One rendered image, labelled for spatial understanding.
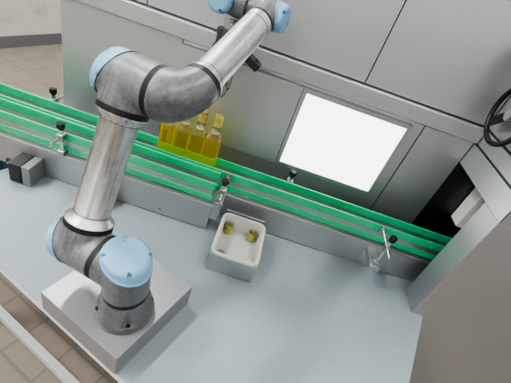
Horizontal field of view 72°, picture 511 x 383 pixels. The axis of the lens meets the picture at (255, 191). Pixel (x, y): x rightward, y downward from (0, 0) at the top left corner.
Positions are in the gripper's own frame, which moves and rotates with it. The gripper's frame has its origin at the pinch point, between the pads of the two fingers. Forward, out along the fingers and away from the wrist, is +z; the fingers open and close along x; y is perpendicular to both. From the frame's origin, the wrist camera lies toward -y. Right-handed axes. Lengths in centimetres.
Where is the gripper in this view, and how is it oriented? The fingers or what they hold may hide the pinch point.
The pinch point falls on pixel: (225, 92)
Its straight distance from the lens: 125.5
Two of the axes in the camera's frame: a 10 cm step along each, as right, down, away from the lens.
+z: -2.8, 7.6, 5.8
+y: -9.4, -3.3, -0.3
